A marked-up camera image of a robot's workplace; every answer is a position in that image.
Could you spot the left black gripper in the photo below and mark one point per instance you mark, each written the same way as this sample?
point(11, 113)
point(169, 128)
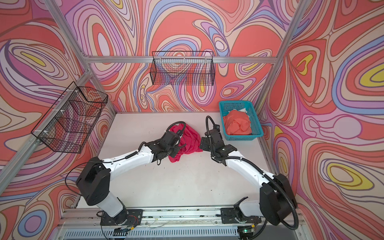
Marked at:
point(175, 151)

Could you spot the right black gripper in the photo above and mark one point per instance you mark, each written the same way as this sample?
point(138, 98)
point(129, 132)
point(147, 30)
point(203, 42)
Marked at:
point(205, 144)

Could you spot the magenta t shirt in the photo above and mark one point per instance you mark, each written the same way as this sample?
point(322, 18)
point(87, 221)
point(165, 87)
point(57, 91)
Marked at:
point(191, 141)

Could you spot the teal plastic basket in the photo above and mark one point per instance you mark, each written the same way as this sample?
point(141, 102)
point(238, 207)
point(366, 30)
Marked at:
point(227, 106)

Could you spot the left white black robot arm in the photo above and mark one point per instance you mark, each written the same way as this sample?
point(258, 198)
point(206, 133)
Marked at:
point(94, 180)

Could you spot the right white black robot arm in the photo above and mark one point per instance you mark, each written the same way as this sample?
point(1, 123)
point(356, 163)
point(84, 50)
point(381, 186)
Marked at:
point(276, 202)

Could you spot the coral orange t shirt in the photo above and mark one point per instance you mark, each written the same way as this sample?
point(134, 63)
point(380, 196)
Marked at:
point(237, 123)

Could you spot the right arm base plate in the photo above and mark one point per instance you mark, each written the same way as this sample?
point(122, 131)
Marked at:
point(235, 216)

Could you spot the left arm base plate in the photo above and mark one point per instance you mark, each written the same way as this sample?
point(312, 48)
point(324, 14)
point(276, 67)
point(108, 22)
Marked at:
point(131, 218)

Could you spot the back black wire basket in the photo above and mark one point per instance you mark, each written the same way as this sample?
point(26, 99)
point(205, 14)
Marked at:
point(185, 68)

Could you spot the black wire basket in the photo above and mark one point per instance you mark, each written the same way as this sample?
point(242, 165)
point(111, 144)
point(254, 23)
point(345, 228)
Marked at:
point(185, 68)
point(67, 128)

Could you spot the left black wire basket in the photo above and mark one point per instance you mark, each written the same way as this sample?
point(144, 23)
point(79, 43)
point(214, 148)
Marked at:
point(67, 128)

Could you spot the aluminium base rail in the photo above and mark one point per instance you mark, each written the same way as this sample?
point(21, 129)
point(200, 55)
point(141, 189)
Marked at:
point(172, 223)

